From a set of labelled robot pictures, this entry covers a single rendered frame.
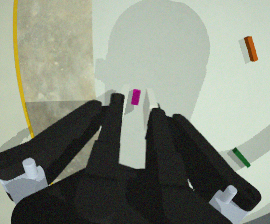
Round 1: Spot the green rod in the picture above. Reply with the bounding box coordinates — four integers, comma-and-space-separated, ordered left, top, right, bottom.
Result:
232, 147, 251, 168

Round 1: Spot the orange rod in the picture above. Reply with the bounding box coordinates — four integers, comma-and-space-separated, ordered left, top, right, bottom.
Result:
244, 36, 258, 62

